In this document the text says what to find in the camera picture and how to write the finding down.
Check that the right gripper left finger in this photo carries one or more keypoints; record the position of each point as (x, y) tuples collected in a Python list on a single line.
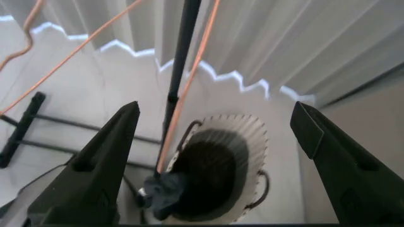
[(94, 183)]

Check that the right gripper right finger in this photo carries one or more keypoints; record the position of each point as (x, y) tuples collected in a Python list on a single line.
[(341, 186)]

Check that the white laundry basket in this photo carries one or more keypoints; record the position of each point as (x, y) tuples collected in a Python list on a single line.
[(252, 142)]

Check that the black clothes rack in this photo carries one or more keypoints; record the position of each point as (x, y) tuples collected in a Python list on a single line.
[(180, 63)]

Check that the dark grey garment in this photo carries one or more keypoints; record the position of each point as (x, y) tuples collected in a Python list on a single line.
[(164, 192)]

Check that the white curtain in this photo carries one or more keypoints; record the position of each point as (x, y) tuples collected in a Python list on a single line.
[(284, 38)]

